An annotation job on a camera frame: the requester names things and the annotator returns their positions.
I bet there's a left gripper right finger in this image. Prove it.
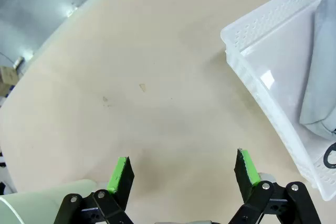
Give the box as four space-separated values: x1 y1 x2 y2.
227 147 322 224

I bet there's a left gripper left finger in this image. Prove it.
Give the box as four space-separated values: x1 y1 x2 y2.
54 155 136 224

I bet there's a pale green plastic cup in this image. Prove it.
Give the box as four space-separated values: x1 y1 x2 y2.
0 178 98 224

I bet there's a white perforated plastic basket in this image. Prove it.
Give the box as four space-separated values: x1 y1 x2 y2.
219 0 336 201

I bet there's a grey pouch black zipper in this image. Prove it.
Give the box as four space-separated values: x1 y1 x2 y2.
299 0 336 141

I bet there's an open cardboard box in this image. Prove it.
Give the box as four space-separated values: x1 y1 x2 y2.
0 66 21 96

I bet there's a metal zipper pull ring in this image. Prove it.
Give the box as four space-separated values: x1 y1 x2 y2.
323 142 336 169

